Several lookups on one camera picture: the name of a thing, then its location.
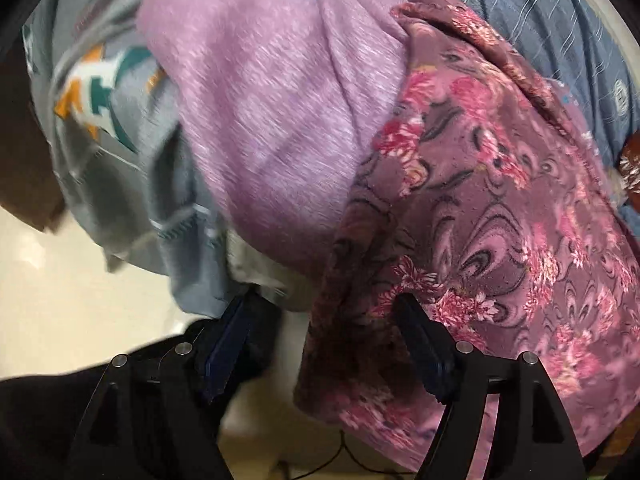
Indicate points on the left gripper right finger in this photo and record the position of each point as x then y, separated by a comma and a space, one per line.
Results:
533, 438

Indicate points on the pink floral patterned garment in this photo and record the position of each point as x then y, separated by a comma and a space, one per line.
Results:
485, 197

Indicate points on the grey floral bed sheet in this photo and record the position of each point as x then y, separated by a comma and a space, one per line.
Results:
111, 120

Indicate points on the blue plaid quilt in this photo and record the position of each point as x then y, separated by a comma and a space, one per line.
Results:
565, 40

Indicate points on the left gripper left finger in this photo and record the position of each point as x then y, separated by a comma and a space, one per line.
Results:
156, 413

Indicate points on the brown wooden headboard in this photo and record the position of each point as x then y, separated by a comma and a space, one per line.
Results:
28, 188

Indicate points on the purple floral blanket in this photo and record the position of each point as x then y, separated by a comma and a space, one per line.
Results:
279, 101

